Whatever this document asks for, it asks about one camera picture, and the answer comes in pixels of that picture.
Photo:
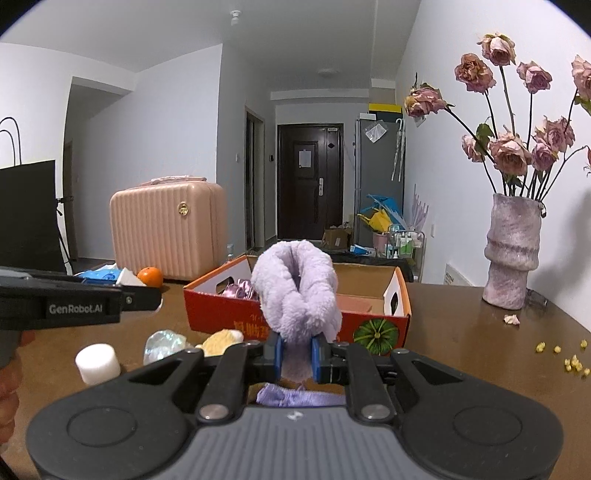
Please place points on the bunch of dried pink roses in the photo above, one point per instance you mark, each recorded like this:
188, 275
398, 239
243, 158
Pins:
508, 152

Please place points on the orange fruit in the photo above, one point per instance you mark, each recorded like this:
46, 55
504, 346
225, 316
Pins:
150, 277

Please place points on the scattered yellow petal bits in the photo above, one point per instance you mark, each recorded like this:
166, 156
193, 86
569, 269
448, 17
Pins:
575, 362

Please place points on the white foam cylinder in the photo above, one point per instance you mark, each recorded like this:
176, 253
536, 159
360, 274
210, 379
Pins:
97, 364

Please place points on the pink textured vase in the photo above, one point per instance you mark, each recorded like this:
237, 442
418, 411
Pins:
510, 249

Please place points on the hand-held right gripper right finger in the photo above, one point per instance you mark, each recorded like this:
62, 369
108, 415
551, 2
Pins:
317, 359

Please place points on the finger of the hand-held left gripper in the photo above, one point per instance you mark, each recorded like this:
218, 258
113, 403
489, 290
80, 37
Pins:
141, 297

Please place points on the orange cardboard box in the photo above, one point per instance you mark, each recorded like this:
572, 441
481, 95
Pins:
217, 316

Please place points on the fallen pink petal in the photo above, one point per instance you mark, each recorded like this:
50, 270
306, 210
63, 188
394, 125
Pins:
511, 319

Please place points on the pink bucket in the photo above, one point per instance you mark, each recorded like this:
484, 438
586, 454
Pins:
381, 242

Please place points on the white paper notice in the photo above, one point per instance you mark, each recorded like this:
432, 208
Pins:
304, 159

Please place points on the yellow white plush toy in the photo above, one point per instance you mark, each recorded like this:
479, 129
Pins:
221, 341

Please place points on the metal trolley with bottles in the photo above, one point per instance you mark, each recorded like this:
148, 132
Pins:
406, 247

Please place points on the black paper bag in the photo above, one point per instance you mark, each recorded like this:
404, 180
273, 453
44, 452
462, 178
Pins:
27, 217

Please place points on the purple fluffy headband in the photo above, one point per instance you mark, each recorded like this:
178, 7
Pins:
295, 300

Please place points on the clear plastic bag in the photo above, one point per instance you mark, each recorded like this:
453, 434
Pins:
375, 130

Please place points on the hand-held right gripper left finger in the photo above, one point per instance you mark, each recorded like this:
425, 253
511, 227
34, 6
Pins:
277, 357

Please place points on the person's left hand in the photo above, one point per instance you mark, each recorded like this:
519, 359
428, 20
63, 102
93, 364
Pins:
10, 392

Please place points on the yellow box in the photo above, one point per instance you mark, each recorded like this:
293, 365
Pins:
385, 107

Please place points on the iridescent plastic wrap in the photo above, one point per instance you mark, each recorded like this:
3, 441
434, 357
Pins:
164, 344

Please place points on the grey refrigerator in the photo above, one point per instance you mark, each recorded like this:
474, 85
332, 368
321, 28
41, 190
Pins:
369, 175

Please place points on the brown cardboard box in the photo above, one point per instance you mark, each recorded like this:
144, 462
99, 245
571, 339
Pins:
337, 239

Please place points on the dark entrance door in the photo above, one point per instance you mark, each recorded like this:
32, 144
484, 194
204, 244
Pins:
309, 207

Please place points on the purple feather decoration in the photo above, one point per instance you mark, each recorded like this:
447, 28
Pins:
421, 207

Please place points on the blue plastic object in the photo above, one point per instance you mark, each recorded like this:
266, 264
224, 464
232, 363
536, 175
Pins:
383, 203

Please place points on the purple satin scrunchie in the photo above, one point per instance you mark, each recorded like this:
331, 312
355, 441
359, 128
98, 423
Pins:
238, 290

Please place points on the pink ribbed suitcase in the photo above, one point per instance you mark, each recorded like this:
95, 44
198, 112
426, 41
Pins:
161, 230

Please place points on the white ceiling smoke detector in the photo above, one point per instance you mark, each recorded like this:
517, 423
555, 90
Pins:
236, 16

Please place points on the folded white umbrella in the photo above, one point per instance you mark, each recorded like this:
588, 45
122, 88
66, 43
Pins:
399, 147

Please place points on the blue soft tissue packet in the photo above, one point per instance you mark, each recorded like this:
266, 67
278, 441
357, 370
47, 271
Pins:
99, 275

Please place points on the black tripod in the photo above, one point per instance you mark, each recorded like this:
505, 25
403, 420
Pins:
58, 201

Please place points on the purple knit cloth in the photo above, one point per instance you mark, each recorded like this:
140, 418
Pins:
295, 397

